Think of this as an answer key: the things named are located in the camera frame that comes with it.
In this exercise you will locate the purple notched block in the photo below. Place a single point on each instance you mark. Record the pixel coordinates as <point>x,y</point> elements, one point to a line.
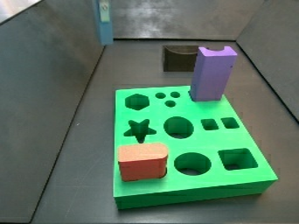
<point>212,73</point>

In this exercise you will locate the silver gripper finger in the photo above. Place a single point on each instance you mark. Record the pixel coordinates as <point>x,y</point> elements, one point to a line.
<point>105,10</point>

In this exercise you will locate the green shape sorter board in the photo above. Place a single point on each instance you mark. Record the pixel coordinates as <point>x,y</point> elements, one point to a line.
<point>214,159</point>

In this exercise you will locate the blue rectangular block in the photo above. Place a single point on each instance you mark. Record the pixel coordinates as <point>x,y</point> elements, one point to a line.
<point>105,28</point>

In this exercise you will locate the red rounded block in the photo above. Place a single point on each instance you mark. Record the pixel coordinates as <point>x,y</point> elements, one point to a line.
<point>142,161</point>

